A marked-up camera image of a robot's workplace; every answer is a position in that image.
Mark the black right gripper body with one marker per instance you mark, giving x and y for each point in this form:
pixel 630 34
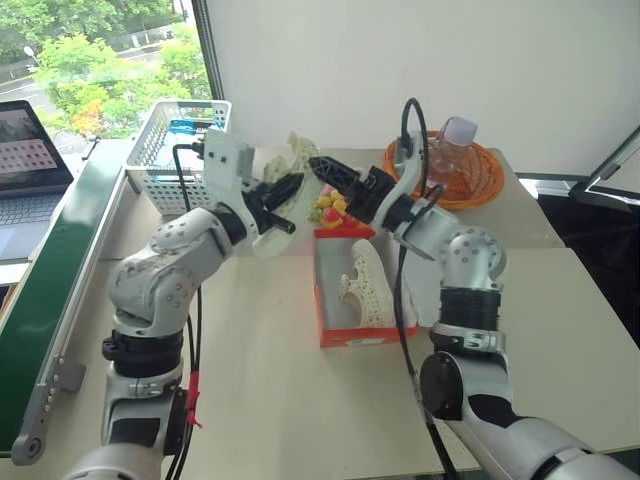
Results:
pixel 367 195

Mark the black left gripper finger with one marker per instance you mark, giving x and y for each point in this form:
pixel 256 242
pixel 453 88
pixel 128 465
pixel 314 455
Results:
pixel 280 223
pixel 287 189

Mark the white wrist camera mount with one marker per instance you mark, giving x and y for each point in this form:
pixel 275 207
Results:
pixel 222 165
pixel 407 170

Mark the clear bottle with lavender cap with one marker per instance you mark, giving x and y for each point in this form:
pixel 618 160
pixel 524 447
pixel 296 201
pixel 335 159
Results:
pixel 452 157

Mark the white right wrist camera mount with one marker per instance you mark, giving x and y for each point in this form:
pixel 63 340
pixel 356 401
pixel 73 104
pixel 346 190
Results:
pixel 407 170

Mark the white perforated plastic basket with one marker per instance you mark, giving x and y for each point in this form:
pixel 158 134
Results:
pixel 170 200

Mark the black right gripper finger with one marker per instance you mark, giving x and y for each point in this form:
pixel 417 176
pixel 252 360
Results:
pixel 332 172

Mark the green conveyor belt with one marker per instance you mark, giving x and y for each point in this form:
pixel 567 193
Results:
pixel 55 280

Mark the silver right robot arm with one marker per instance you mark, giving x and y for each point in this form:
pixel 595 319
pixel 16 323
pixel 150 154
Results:
pixel 475 260

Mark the grey window frame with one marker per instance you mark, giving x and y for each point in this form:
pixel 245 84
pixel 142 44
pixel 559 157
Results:
pixel 210 50

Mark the green toy fruit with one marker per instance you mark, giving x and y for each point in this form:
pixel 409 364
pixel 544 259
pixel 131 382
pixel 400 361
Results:
pixel 314 215

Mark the blue and black package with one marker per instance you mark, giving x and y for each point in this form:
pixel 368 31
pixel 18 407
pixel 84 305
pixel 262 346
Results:
pixel 190 126

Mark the yellow toy fruit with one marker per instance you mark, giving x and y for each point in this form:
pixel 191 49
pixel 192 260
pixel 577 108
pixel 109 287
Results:
pixel 338 204
pixel 324 202

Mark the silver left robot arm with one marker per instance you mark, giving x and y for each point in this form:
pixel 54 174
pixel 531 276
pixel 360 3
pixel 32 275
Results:
pixel 160 280

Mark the red toy fruit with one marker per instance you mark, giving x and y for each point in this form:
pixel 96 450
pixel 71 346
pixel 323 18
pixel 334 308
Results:
pixel 331 216

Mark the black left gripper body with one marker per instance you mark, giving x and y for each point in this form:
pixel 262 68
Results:
pixel 255 205

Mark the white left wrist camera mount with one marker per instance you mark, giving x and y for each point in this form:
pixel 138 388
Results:
pixel 222 165

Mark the red tape strip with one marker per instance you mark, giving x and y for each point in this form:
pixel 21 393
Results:
pixel 194 395

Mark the orange shoebox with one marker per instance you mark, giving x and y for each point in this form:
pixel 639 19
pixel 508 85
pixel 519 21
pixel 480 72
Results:
pixel 350 340

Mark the white perforated shoe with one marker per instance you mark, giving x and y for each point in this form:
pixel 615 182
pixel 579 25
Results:
pixel 272 247
pixel 372 300

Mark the grey laptop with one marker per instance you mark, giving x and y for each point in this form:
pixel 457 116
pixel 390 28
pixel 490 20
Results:
pixel 25 200

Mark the large black object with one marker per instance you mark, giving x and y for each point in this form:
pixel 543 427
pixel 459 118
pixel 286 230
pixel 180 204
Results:
pixel 595 240

